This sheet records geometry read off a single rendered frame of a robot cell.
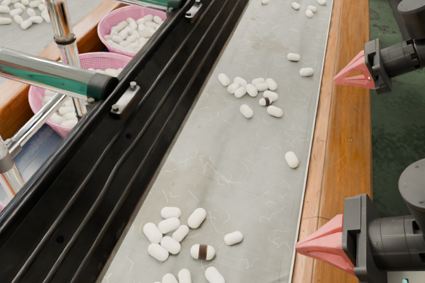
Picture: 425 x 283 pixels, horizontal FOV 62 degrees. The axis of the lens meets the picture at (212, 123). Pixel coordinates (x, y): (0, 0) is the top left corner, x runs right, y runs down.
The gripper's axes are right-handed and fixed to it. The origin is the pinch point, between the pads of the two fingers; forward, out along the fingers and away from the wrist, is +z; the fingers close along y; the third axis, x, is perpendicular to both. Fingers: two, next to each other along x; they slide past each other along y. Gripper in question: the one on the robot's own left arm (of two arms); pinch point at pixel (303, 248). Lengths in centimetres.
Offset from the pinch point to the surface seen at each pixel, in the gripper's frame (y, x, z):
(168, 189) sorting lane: -9.7, -6.0, 25.0
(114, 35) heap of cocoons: -52, -28, 51
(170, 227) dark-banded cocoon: -1.9, -5.0, 21.1
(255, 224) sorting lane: -8.2, 4.9, 12.3
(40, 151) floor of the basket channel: -13, -21, 53
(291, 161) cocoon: -22.9, 5.8, 8.2
